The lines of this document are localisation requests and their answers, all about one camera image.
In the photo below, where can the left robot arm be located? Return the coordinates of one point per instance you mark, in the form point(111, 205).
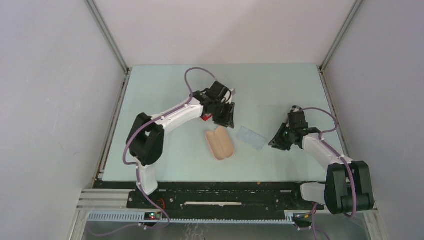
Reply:
point(145, 142)

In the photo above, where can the blue cleaning cloth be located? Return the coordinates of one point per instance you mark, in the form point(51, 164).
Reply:
point(251, 138)

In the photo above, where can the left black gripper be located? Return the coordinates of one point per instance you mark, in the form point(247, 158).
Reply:
point(226, 120)

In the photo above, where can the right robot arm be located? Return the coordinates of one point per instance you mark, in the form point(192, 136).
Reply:
point(347, 188)

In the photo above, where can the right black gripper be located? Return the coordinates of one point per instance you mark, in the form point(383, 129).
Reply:
point(276, 141)

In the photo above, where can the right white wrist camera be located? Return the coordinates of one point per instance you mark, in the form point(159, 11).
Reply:
point(297, 120)

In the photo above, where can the red frame sunglasses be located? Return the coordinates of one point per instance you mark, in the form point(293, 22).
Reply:
point(206, 117)

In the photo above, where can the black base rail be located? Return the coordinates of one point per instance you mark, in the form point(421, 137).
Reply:
point(214, 201)

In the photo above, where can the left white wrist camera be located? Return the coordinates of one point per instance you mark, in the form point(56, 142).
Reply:
point(221, 93)

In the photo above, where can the plaid brown glasses case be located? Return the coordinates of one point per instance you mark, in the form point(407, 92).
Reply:
point(295, 108)

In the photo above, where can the right aluminium frame post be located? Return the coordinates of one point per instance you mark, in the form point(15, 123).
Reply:
point(349, 19)

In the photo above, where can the pink glasses case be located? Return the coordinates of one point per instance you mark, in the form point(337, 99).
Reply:
point(220, 144)

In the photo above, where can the left aluminium frame post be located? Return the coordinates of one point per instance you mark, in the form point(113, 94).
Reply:
point(111, 42)

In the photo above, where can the aluminium frame post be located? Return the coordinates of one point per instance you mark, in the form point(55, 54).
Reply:
point(111, 42)
point(349, 19)

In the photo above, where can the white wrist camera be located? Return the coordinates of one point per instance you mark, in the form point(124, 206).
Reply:
point(297, 120)
point(221, 93)

